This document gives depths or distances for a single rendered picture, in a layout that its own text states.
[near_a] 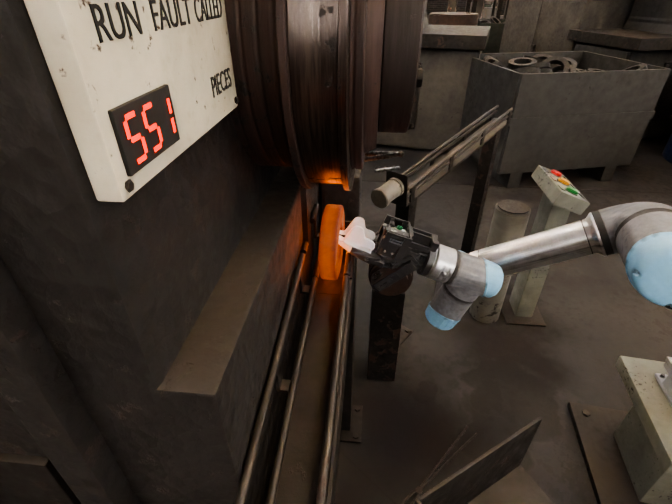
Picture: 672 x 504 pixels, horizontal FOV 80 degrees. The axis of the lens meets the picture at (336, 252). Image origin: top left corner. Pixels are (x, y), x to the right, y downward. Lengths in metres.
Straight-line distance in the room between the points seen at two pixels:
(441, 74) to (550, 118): 0.88
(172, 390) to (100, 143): 0.23
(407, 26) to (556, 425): 1.32
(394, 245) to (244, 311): 0.40
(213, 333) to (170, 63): 0.26
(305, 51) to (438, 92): 2.94
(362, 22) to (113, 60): 0.28
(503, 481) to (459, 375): 0.93
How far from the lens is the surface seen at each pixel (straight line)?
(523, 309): 1.87
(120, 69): 0.32
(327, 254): 0.76
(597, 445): 1.56
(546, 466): 1.48
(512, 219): 1.54
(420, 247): 0.82
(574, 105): 3.06
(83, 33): 0.29
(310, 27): 0.48
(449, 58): 3.35
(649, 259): 0.83
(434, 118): 3.45
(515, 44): 5.21
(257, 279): 0.52
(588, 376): 1.77
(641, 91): 3.34
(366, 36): 0.53
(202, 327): 0.47
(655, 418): 1.32
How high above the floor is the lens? 1.18
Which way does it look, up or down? 34 degrees down
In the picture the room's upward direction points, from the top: straight up
